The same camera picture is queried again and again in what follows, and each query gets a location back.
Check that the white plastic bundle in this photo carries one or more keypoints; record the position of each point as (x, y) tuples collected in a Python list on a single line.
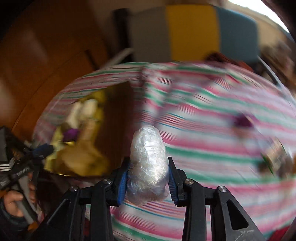
[(148, 175)]

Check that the grey yellow blue chair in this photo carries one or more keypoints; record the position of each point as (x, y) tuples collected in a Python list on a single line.
[(188, 33)]

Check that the purple snack packet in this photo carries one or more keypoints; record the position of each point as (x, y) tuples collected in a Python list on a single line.
[(243, 121), (71, 135)]

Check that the dark red garment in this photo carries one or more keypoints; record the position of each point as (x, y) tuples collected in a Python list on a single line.
[(219, 57)]

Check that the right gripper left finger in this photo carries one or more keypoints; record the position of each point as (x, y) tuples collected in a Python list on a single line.
[(67, 220)]

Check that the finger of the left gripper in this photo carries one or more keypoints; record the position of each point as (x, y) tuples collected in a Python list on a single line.
[(43, 151)]

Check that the gold open box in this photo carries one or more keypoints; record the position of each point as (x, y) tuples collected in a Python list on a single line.
[(114, 113)]

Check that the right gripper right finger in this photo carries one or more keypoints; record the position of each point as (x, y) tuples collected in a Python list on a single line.
[(229, 220)]

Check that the orange wooden wardrobe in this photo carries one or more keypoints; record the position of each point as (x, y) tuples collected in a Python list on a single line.
[(49, 44)]

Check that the yellow sponge cube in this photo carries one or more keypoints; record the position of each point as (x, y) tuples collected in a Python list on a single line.
[(84, 159)]

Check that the white towel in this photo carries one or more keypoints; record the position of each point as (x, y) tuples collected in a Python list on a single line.
[(90, 124)]

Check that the person left hand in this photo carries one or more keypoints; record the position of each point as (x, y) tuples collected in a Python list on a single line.
[(11, 197)]

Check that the red cloth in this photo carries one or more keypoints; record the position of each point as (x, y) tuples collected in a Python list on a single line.
[(278, 234)]

